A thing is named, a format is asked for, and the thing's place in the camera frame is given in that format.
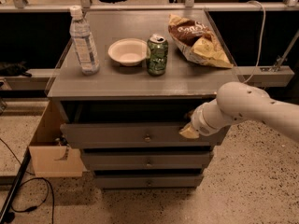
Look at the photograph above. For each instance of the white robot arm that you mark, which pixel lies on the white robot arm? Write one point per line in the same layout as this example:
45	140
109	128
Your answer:
236	102

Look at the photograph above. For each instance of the green soda can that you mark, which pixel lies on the green soda can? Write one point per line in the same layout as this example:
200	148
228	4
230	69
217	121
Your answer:
157	51

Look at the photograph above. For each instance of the grey drawer cabinet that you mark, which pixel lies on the grey drawer cabinet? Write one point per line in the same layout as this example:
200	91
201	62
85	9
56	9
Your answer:
118	94

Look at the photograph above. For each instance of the grey top drawer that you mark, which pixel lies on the grey top drawer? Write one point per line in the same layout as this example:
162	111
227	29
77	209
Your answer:
124	135

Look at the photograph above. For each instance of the grey drawer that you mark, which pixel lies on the grey drawer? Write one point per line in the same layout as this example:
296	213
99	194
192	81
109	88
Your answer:
124	135
147	181
146	160

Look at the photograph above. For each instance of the grey bottom drawer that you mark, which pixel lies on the grey bottom drawer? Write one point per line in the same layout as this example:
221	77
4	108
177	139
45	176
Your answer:
147	181

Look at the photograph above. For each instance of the white paper bowl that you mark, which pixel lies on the white paper bowl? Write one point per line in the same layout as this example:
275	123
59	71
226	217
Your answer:
128	52

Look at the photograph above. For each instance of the brown yellow chip bag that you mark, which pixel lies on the brown yellow chip bag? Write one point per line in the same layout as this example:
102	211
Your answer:
197	42

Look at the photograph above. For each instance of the black object on ledge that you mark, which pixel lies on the black object on ledge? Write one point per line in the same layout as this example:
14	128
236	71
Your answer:
14	69

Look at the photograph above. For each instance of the clear plastic water bottle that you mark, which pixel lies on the clear plastic water bottle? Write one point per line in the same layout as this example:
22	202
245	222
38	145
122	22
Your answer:
83	42

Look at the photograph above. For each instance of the small green toy in box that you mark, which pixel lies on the small green toy in box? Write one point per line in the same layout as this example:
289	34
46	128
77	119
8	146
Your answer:
61	141

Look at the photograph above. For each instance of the grey middle drawer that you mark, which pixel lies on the grey middle drawer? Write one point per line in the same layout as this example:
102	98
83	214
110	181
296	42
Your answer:
146	160

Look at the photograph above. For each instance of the cardboard box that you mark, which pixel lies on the cardboard box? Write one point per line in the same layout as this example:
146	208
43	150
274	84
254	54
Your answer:
48	158

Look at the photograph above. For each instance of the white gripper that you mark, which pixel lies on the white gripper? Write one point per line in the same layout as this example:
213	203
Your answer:
199	122

